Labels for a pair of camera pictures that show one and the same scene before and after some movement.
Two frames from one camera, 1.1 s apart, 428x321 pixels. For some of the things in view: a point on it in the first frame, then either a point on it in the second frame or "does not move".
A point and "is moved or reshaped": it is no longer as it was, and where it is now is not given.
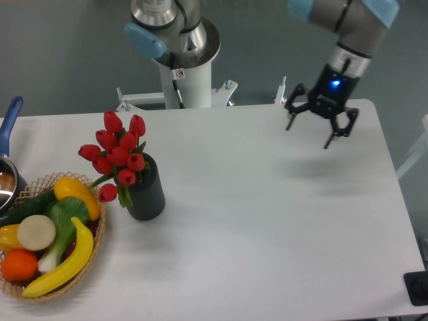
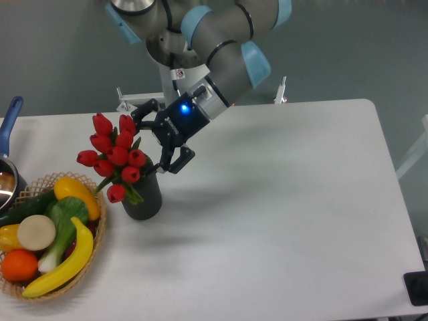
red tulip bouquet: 119,154 is moved or reshaped
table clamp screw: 279,99 does not move
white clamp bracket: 221,97 does not move
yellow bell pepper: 9,238 does not move
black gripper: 332,90 → 174,125
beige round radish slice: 36,233 does not move
